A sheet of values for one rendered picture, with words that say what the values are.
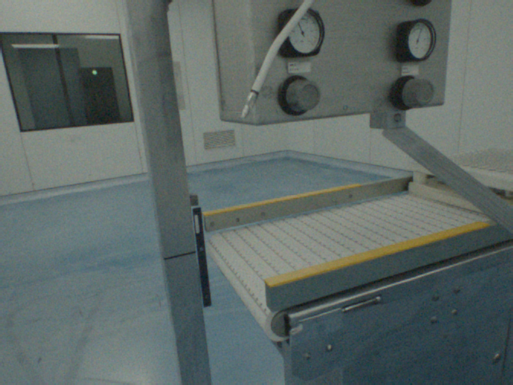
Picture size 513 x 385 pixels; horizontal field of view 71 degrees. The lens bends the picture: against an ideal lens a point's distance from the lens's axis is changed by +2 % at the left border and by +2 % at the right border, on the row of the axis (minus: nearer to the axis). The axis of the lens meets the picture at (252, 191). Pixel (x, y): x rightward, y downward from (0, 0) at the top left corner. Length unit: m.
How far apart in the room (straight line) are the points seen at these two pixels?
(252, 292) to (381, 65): 0.30
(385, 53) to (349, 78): 0.05
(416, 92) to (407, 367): 0.47
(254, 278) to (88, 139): 4.96
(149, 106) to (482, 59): 3.79
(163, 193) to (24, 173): 4.82
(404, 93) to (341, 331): 0.29
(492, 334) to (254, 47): 0.69
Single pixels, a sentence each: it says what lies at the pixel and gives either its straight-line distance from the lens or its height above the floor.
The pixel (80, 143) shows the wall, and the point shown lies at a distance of 5.36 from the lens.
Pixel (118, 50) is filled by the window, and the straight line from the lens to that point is 5.46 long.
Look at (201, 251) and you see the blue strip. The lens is 0.67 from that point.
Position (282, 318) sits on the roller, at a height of 0.87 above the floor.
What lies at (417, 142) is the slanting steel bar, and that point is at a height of 1.06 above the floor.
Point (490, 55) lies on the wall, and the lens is 4.14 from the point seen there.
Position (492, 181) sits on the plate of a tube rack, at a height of 0.95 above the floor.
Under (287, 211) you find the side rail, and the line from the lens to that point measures 0.69.
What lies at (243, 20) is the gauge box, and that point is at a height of 1.18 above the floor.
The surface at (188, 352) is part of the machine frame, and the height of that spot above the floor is 0.65.
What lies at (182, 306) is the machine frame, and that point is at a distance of 0.71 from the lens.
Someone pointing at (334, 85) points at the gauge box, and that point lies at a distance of 0.34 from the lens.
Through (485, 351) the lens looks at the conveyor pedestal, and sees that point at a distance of 0.84.
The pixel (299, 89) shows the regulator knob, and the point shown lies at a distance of 0.30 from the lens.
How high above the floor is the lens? 1.12
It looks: 15 degrees down
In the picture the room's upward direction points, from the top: 4 degrees counter-clockwise
